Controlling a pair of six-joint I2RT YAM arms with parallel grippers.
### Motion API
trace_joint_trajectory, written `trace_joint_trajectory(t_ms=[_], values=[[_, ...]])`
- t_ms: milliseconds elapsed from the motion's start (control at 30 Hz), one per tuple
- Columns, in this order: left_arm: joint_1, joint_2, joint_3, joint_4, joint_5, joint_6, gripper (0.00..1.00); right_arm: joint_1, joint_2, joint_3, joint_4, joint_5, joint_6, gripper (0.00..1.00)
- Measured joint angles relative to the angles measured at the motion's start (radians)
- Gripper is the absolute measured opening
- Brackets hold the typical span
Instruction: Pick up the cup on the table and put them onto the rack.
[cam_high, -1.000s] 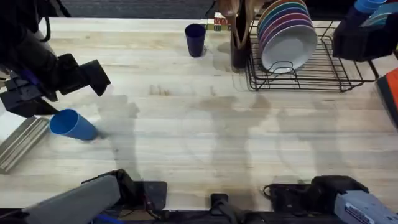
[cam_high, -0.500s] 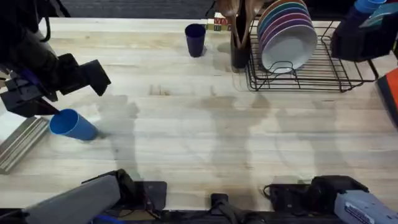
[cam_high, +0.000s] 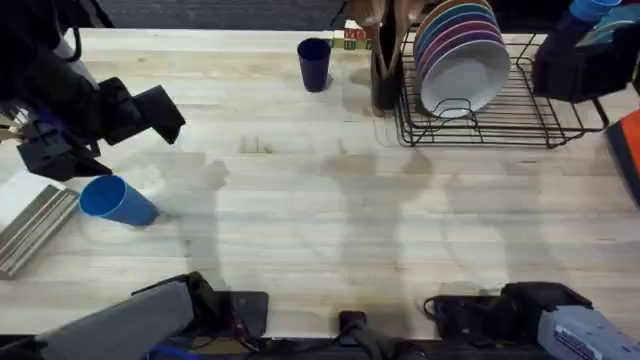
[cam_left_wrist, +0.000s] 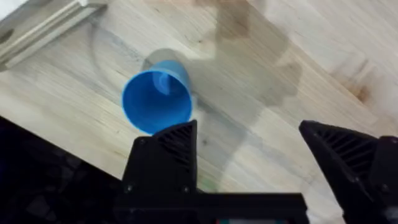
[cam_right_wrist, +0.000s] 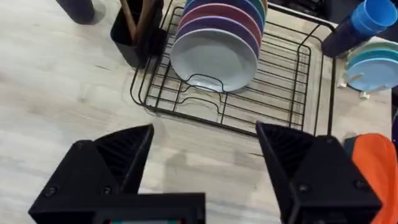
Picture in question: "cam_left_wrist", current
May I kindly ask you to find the pale wooden rack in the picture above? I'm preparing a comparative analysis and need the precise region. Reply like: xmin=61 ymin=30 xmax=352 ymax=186
xmin=0 ymin=0 xmax=109 ymax=72

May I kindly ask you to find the blue plastic cup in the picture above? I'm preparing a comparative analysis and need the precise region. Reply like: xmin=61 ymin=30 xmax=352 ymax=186
xmin=121 ymin=59 xmax=193 ymax=136

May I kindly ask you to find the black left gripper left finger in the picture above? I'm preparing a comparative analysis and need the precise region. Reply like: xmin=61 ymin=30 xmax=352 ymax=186
xmin=121 ymin=119 xmax=198 ymax=194

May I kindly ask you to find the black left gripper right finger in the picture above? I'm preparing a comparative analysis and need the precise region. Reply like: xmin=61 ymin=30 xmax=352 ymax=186
xmin=298 ymin=119 xmax=398 ymax=224

